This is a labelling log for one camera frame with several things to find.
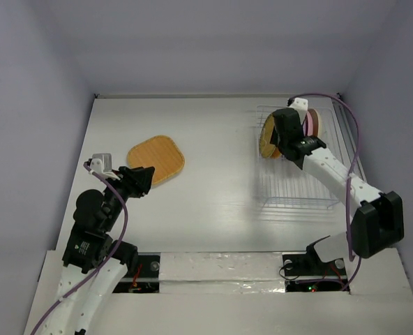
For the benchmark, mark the pink plastic plate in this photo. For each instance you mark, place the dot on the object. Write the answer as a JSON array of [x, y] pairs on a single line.
[[308, 125]]

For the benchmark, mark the round orange bamboo plate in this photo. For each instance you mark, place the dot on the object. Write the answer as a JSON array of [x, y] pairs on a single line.
[[276, 153]]

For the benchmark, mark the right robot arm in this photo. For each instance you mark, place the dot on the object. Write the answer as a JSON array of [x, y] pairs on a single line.
[[374, 219]]

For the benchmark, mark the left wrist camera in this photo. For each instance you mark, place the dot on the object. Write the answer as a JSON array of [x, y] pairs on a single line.
[[100, 163]]

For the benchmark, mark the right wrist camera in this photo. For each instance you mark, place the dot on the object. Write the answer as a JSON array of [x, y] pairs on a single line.
[[300, 105]]

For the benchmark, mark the round green-rim bamboo plate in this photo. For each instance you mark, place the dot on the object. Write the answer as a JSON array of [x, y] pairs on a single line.
[[265, 147]]

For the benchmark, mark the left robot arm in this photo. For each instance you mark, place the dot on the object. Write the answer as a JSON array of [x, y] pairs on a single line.
[[93, 262]]

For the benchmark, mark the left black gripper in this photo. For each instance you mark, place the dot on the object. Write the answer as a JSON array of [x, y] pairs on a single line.
[[142, 176]]

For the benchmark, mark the white wire dish rack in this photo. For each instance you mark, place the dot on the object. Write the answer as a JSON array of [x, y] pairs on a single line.
[[282, 185]]

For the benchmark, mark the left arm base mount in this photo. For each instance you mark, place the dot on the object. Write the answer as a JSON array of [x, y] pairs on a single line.
[[145, 277]]

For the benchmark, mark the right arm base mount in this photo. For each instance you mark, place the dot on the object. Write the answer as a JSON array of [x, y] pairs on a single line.
[[303, 274]]

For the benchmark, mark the cream plastic plate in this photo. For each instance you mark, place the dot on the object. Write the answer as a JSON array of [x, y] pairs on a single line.
[[317, 123]]

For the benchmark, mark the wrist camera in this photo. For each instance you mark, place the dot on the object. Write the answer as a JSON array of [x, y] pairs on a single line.
[[300, 105], [100, 163]]

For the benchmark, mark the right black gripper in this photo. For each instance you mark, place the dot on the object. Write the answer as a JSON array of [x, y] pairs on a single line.
[[284, 124]]

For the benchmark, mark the square bamboo woven plate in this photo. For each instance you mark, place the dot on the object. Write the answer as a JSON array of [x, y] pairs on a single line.
[[159, 152]]

